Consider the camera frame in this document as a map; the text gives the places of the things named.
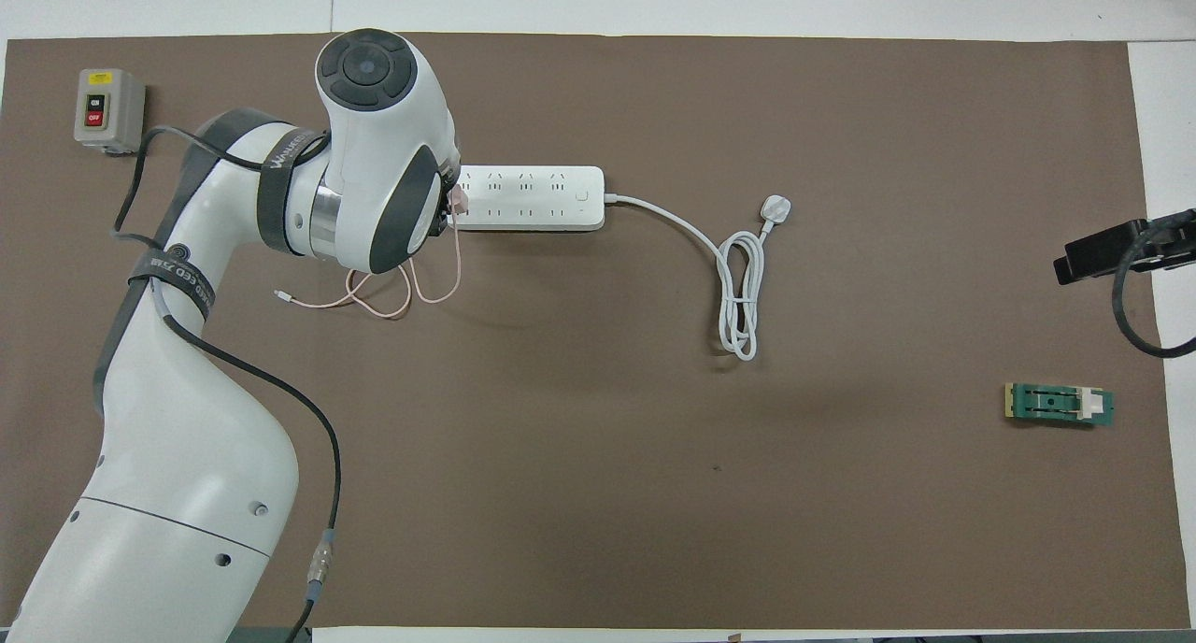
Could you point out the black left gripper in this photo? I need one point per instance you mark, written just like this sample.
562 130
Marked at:
443 194

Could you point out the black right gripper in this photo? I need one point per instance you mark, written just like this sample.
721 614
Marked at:
1163 241

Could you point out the pink charger adapter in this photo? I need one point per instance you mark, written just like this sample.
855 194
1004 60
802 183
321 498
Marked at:
459 202

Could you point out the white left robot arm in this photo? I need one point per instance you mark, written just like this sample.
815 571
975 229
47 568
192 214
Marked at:
187 437

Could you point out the white power strip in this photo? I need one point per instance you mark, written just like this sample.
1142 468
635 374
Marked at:
533 197

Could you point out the brown table mat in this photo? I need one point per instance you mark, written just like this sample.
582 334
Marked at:
654 493

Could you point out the green knife switch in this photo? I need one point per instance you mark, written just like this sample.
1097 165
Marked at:
1056 405

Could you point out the grey on-off switch box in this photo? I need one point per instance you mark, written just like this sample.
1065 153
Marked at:
109 110

